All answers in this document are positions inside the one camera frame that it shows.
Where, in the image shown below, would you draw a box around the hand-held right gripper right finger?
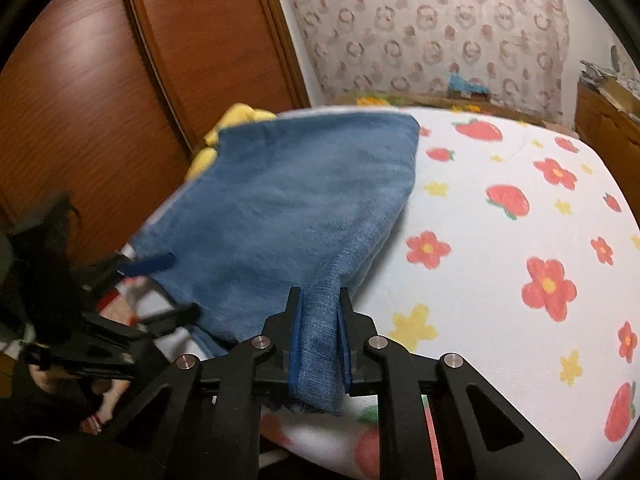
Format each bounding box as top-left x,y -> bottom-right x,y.
337,287 -> 583,480

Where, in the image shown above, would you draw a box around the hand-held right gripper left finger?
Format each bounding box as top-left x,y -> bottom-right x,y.
65,286 -> 305,480

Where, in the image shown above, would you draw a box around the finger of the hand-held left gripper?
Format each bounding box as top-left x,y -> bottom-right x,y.
135,302 -> 202,338
92,252 -> 176,286

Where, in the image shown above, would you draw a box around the blue denim pants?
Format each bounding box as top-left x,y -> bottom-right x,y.
129,110 -> 421,417

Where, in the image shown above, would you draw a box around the person's left hand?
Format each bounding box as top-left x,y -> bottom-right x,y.
27,357 -> 113,423

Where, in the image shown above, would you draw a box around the yellow plush toy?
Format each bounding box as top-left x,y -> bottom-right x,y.
184,102 -> 278,183

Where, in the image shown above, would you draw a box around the brown wooden wardrobe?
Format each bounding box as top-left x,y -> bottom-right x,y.
0,0 -> 311,271

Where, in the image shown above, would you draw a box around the white flower print sheet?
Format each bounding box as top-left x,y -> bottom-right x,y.
95,105 -> 640,480

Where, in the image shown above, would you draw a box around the brown floral blanket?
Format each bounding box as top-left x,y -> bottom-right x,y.
332,91 -> 581,131

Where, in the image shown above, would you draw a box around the light blue cloth item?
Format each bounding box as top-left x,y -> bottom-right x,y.
447,74 -> 491,96

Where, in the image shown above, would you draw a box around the brown wooden dresser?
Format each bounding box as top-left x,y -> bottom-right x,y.
574,82 -> 640,156

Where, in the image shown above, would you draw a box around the pile of clutter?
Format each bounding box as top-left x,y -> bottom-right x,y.
579,45 -> 640,116

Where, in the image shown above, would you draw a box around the ring patterned curtain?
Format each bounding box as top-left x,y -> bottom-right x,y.
267,0 -> 573,116

